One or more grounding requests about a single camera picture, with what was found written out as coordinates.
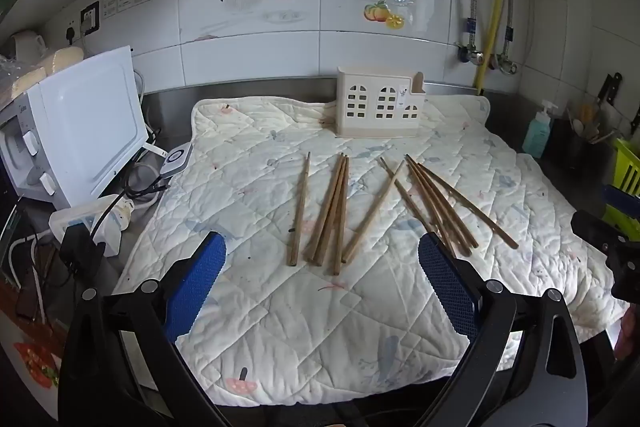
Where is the black wall switch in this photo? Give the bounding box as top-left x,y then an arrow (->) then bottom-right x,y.
80,1 -> 102,36

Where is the yellow gas hose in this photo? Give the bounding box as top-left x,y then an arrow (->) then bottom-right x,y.
472,0 -> 517,95

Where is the beige plastic utensil holder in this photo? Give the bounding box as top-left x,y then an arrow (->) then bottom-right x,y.
334,67 -> 427,139

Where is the metal water valve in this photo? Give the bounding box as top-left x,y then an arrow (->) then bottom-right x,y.
487,52 -> 520,76
454,41 -> 487,65

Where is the black utensil container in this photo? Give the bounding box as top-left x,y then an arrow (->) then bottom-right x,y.
564,104 -> 617,180

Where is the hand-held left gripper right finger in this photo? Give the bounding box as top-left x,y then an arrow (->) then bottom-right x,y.
415,231 -> 589,427

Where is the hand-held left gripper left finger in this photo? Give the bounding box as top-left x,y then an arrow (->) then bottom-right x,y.
57,231 -> 231,427

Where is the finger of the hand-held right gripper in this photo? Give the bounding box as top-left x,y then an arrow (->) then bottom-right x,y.
571,209 -> 629,254

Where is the beige electric kettle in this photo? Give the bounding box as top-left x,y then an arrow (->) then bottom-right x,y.
10,30 -> 48,62

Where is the white microwave oven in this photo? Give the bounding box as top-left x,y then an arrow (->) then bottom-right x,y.
0,46 -> 149,210

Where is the black power adapter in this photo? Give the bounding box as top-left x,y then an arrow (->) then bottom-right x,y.
59,224 -> 107,272

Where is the white digital kitchen scale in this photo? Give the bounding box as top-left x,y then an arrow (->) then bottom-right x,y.
159,145 -> 195,180

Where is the white power strip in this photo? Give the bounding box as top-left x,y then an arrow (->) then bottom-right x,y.
48,195 -> 136,258

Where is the white cable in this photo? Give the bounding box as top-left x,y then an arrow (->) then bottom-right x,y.
134,72 -> 170,158

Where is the cream quilted mat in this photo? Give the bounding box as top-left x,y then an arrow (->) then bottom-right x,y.
115,96 -> 628,407

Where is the black cable bundle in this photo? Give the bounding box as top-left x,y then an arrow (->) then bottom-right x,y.
87,159 -> 173,238

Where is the teal soap dispenser bottle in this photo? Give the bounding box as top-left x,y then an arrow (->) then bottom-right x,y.
522,101 -> 560,159

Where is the black handled knife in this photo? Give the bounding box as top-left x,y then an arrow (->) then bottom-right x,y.
596,73 -> 623,104

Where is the green plastic basket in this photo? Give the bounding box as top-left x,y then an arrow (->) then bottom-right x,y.
602,138 -> 640,228

